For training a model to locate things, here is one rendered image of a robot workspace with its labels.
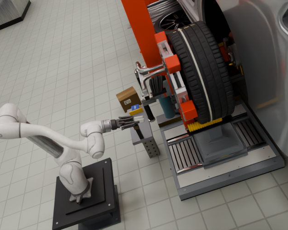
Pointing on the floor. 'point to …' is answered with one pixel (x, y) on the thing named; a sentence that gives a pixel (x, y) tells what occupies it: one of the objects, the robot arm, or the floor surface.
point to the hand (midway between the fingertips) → (139, 119)
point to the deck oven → (7, 13)
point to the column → (151, 148)
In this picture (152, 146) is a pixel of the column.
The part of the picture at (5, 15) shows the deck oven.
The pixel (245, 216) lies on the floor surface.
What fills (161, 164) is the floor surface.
